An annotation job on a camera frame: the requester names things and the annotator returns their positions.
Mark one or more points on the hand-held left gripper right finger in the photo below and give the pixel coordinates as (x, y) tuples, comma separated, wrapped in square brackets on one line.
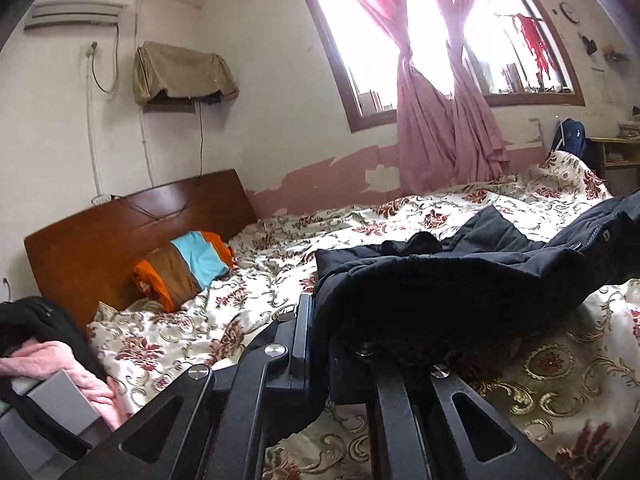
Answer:
[(350, 375)]

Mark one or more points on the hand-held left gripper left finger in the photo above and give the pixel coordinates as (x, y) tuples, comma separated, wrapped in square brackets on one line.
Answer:
[(306, 345)]

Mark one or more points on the dark navy padded jacket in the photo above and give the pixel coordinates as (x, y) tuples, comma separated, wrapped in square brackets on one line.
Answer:
[(450, 285)]

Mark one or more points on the floral bedspread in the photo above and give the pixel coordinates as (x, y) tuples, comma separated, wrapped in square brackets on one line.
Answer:
[(280, 240)]

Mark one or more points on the orange brown blue striped pillow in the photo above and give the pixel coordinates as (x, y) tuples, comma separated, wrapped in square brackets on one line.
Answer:
[(175, 270)]

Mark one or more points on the pink fleece clothing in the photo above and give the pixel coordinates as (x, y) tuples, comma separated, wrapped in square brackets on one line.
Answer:
[(95, 385)]

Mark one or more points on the wooden bed headboard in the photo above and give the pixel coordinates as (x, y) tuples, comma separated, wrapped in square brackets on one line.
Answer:
[(100, 240)]

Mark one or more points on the pink curtain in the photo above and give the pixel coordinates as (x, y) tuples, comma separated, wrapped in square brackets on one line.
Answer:
[(480, 125), (425, 130)]

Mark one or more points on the white power strip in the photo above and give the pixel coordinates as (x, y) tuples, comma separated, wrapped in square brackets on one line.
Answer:
[(101, 199)]

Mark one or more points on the grey nightstand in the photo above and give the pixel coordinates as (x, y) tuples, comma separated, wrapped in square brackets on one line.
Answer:
[(60, 400)]

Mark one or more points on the black clothing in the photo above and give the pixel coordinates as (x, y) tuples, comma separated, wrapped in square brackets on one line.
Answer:
[(35, 320)]

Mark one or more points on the beige cloth-covered box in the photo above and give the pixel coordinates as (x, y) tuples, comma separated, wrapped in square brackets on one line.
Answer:
[(175, 70)]

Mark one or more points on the blue backpack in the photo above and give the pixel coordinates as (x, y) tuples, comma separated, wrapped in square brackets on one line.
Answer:
[(572, 137)]

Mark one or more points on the wooden shelf desk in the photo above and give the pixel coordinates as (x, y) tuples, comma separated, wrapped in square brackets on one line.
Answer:
[(620, 155)]

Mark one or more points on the stack of papers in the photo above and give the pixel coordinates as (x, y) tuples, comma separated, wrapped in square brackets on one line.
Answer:
[(630, 129)]

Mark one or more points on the red hanging garment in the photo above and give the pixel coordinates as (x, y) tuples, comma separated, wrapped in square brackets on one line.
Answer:
[(537, 47)]

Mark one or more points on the white air conditioner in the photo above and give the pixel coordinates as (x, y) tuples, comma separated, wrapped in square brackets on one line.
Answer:
[(80, 10)]

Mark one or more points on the white wall pipe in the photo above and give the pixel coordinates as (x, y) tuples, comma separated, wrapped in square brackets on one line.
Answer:
[(146, 150), (93, 125)]

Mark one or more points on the small wooden wall shelf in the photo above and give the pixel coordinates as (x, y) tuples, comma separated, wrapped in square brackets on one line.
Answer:
[(170, 105)]

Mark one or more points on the dark wall hook item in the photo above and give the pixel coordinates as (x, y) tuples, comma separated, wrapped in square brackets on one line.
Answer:
[(589, 45)]

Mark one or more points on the small wooden wall rack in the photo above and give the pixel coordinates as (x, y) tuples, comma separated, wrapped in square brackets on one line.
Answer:
[(615, 55)]

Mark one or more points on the round wall clock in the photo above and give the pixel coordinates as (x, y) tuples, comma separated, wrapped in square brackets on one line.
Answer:
[(569, 12)]

